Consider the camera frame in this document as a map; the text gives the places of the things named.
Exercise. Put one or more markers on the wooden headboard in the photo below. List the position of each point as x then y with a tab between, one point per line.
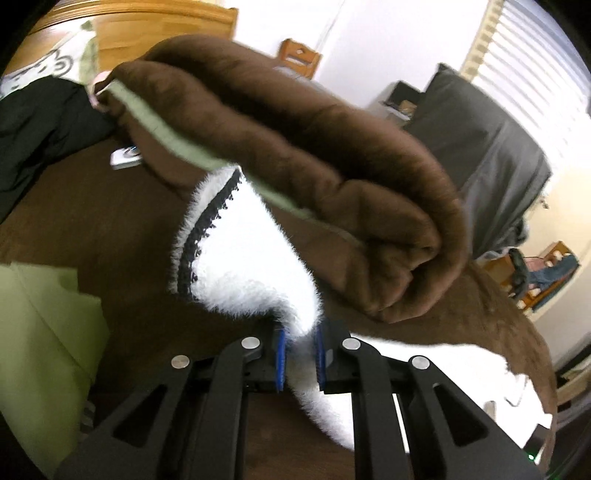
124	29

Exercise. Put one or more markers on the wooden chair with clothes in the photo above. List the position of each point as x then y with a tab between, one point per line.
533	281

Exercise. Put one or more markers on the folded brown plush blanket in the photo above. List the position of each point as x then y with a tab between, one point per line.
391	235

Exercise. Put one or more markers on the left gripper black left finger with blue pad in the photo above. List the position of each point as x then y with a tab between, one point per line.
192	423

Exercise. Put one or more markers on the white window blinds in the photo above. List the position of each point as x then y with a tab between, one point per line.
524	61

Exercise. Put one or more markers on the dark grey hanging cover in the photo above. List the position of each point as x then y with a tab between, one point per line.
495	164

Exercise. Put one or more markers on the green garment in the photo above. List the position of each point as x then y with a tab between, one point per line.
52	340

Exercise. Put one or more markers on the black garment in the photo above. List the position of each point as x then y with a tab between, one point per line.
46	121

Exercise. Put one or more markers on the small silver tag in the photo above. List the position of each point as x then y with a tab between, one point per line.
127	157

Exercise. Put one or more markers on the small wooden chair back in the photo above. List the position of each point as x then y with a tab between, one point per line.
299	58

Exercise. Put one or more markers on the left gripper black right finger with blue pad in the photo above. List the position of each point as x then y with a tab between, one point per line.
411	421

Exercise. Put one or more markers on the white side table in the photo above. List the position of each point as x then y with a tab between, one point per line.
398	103

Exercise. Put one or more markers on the white cartoon print pillow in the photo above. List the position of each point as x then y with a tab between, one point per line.
74	58

